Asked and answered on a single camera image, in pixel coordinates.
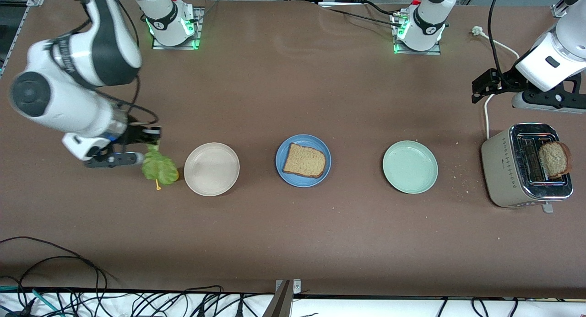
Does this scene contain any blue round plate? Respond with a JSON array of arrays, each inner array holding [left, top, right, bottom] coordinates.
[[275, 134, 332, 188]]

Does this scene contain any green lettuce leaf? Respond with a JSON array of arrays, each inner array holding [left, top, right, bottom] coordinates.
[[141, 142, 180, 186]]

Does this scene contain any silver metal bracket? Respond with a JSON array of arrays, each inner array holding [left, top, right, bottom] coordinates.
[[275, 279, 302, 294]]

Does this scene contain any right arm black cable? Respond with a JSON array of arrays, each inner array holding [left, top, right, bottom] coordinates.
[[98, 75, 161, 126]]

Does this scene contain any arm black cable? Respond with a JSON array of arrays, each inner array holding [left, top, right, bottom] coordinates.
[[98, 75, 161, 126], [488, 0, 510, 77]]

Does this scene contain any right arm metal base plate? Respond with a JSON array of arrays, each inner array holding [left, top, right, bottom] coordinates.
[[151, 6, 204, 51]]

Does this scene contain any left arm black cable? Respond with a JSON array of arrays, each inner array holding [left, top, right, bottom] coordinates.
[[488, 0, 510, 77]]

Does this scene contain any brown bread slice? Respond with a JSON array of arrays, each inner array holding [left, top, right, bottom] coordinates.
[[282, 142, 327, 179], [538, 141, 573, 179]]

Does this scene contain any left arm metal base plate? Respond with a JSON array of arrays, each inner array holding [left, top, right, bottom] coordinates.
[[391, 11, 443, 56]]

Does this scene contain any pale green round plate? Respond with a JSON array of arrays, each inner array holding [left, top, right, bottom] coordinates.
[[382, 140, 439, 194]]

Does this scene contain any yellow squeeze bottle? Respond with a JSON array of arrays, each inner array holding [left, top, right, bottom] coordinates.
[[155, 170, 180, 191]]

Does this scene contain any cream round plate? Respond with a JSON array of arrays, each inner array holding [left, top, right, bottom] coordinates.
[[184, 142, 240, 197]]

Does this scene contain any teal cable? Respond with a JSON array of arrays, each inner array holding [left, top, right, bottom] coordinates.
[[0, 286, 62, 317]]

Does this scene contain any white toaster power cord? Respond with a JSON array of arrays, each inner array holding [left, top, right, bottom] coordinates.
[[472, 26, 521, 140]]

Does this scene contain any beige metal toaster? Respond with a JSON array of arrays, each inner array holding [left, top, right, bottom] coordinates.
[[481, 123, 574, 214]]

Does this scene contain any dark metal bar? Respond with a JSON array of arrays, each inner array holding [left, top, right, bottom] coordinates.
[[262, 280, 293, 317]]

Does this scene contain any brown table cover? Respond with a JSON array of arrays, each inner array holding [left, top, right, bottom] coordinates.
[[0, 0, 586, 299]]

